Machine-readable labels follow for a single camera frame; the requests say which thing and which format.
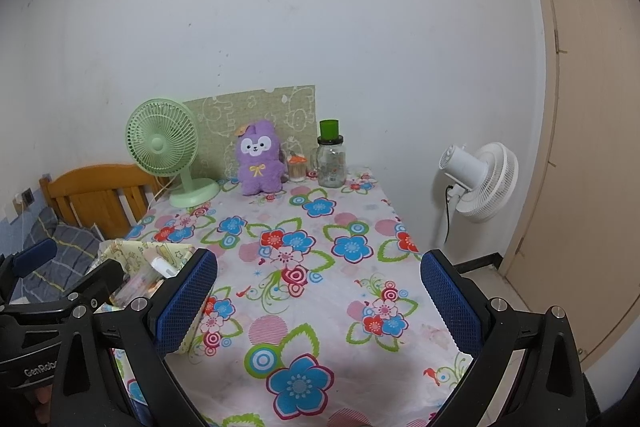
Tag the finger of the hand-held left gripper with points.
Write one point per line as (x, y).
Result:
(35, 254)
(100, 279)

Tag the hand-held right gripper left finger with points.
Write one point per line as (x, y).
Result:
(187, 297)

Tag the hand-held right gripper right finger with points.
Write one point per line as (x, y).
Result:
(450, 302)

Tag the yellow cartoon storage box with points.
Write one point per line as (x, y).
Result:
(130, 257)

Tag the clear plastic pack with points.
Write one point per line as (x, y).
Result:
(137, 287)

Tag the grey plaid pillow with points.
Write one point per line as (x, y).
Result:
(75, 242)

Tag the white standing fan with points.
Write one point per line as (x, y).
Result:
(492, 187)

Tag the floral tablecloth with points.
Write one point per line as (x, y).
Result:
(325, 307)

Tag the purple plush toy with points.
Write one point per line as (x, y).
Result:
(257, 177)

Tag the green desk fan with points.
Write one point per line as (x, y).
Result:
(157, 142)

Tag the cotton swab container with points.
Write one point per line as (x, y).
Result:
(296, 172)

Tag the glass jar with green lid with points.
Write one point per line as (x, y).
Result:
(331, 167)

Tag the beige door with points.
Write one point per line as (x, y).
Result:
(590, 157)

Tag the green cartoon print board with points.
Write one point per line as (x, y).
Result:
(260, 107)

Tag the wall socket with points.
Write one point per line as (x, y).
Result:
(26, 196)

